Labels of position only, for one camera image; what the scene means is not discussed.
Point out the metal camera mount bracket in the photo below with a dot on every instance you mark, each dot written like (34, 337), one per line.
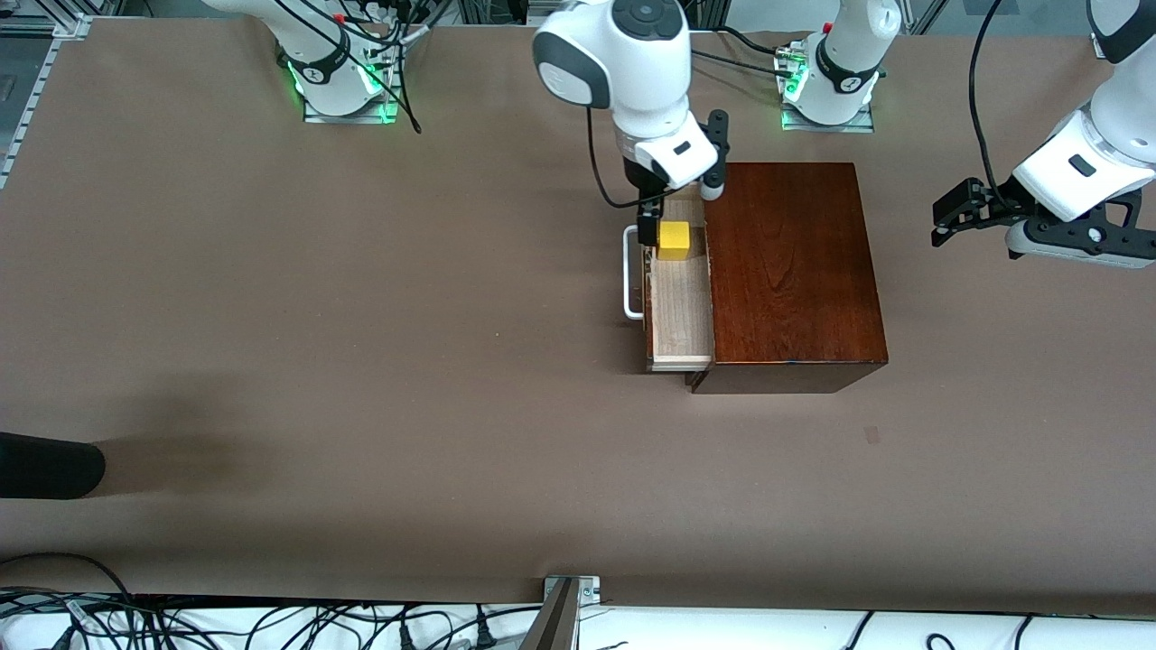
(564, 614)

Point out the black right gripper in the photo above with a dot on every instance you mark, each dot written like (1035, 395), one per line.
(643, 182)

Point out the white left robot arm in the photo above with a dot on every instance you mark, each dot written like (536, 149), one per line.
(1084, 153)

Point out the brown paper table cover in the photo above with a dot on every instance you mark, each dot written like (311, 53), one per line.
(361, 406)

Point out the grey metal rail box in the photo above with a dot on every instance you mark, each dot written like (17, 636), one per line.
(542, 13)

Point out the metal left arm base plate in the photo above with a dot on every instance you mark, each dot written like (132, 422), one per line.
(826, 127)

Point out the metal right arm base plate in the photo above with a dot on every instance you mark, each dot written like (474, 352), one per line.
(384, 106)

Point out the yellow cube block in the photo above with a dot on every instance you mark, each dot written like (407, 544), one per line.
(674, 240)

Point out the white sheet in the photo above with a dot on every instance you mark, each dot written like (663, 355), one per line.
(722, 632)

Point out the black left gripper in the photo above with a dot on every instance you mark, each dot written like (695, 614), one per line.
(1004, 200)

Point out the black cylinder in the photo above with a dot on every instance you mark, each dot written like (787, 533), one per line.
(45, 465)

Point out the dark brown wooden cabinet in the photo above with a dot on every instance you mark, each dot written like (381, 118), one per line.
(795, 271)

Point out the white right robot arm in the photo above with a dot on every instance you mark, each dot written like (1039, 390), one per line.
(632, 63)

